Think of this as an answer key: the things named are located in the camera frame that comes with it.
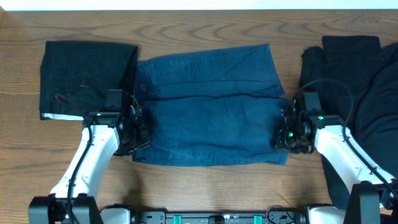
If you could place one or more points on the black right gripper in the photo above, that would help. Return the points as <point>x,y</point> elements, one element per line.
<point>278,142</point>

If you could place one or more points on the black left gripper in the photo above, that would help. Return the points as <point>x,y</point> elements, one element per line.
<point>145,139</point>

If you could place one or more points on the dark blue shorts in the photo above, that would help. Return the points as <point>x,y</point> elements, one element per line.
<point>211,108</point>

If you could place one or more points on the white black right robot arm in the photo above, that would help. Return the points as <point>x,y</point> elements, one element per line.
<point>370,187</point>

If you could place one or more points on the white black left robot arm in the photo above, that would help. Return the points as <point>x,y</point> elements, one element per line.
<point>108,133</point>

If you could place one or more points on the black garment pile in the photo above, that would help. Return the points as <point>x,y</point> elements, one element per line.
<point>356,78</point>

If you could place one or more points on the folded black garment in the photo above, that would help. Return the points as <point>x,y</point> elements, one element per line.
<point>75,76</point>

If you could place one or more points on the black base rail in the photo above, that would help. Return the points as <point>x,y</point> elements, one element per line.
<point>274,215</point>

